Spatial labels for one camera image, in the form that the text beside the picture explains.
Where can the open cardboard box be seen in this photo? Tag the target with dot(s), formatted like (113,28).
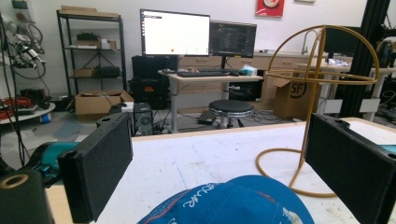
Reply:
(93,105)

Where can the cardboard box with black logo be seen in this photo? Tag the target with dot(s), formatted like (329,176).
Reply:
(289,101)

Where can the black equipment case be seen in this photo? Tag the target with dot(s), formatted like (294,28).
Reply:
(152,66)

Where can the round white side table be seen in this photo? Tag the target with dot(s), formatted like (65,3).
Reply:
(28,114)

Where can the lit white computer monitor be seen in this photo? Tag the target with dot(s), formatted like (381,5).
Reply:
(176,32)

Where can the white sheet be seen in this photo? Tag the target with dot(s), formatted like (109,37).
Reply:
(370,132)

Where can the blue baseball cap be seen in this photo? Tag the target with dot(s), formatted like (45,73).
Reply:
(236,202)

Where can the black round stool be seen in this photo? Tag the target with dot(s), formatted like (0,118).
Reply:
(231,107)

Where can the black case with orange label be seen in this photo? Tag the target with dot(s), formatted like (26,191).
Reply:
(148,90)

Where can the black metal shelf rack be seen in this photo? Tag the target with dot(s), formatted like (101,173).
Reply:
(122,46)

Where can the black aluminium frame post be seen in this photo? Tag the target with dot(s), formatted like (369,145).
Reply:
(362,62)

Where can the metal faucet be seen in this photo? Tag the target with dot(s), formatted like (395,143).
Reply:
(305,40)

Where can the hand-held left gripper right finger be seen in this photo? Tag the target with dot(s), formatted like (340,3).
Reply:
(351,168)

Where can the black computer tower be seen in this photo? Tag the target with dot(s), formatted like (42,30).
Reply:
(143,119)

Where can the red wall poster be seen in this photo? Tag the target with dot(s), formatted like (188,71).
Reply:
(269,7)

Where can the teal tissue box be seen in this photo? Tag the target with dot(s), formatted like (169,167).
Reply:
(249,70)

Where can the flat cardboard sheets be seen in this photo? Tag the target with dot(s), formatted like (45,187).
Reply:
(88,11)

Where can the light wooden computer desk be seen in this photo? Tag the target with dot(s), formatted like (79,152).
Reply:
(214,79)

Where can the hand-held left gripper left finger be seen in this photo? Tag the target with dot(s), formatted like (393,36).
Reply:
(96,168)

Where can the flat black box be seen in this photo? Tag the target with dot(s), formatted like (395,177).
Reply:
(206,117)

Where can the black keyboard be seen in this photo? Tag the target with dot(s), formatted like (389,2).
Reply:
(202,74)

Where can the dark computer monitor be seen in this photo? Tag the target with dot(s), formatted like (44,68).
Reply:
(232,39)

